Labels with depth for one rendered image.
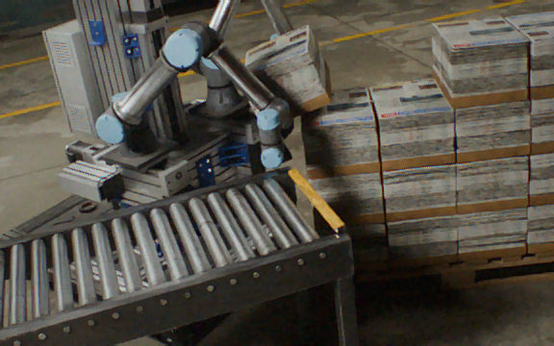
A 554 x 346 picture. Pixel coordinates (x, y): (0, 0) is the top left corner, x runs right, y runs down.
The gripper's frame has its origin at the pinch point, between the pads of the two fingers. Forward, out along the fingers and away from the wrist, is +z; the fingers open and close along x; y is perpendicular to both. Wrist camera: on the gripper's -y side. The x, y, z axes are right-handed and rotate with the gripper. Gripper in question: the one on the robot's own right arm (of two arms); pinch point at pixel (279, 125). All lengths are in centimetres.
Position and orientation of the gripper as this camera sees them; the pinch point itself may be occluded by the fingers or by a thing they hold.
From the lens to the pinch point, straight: 276.8
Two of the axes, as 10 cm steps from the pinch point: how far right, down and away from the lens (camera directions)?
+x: -9.0, 3.6, 2.3
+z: 0.5, -4.5, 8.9
